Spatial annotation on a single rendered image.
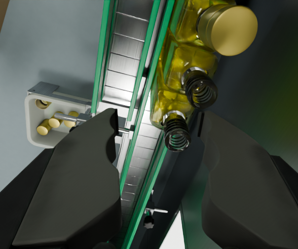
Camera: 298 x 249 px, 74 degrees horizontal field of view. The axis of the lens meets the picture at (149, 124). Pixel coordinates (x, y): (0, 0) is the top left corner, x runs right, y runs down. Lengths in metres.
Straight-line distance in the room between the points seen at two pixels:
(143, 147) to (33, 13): 0.44
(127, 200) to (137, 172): 0.13
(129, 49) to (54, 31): 0.25
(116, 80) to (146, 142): 0.19
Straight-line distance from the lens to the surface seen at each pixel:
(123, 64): 0.46
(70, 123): 0.64
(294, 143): 0.27
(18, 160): 0.91
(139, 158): 0.58
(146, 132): 0.53
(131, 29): 0.44
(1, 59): 0.72
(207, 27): 0.17
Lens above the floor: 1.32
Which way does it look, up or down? 59 degrees down
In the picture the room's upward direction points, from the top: 178 degrees counter-clockwise
